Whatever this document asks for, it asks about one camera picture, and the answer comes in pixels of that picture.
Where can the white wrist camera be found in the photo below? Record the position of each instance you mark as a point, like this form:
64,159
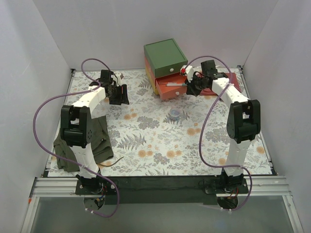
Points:
188,71
118,76

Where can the green drawer box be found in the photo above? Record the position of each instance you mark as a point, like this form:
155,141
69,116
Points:
165,57

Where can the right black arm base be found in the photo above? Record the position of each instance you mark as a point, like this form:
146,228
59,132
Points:
223,184

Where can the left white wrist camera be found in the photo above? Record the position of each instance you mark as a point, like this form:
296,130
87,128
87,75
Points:
118,76

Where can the olive green cloth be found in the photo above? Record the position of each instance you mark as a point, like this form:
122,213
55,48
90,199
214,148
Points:
100,145

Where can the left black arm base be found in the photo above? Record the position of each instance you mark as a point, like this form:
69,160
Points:
95,186

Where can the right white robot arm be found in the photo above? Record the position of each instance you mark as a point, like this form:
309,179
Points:
243,122

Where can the red drawer box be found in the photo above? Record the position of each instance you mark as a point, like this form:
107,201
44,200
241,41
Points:
165,92

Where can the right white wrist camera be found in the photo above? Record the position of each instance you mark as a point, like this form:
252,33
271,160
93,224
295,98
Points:
188,71

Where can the teal capped white marker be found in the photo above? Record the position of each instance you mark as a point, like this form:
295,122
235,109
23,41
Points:
175,84

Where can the floral table mat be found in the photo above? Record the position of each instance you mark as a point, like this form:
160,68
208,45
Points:
146,142

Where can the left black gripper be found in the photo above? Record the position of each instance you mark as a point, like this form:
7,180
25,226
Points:
119,94

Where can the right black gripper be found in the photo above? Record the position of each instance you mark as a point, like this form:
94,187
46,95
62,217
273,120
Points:
192,85

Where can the clear jar of paperclips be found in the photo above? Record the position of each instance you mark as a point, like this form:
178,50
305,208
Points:
174,114

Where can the yellow drawer box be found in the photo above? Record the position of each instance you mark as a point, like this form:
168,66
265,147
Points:
152,81

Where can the aluminium front rail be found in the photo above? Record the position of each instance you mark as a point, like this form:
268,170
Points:
258,185

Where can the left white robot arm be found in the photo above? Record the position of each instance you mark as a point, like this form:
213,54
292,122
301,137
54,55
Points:
76,127

